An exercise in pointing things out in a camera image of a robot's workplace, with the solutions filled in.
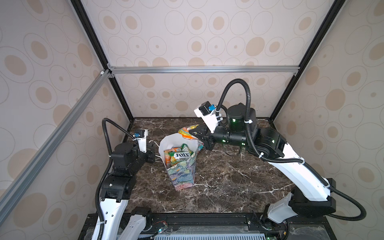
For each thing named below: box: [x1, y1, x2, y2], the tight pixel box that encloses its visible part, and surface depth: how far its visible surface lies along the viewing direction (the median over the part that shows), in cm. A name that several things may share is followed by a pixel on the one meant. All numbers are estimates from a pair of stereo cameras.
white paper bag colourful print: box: [158, 133, 204, 191], surface depth 76 cm
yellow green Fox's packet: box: [163, 143, 194, 169], surface depth 80 cm
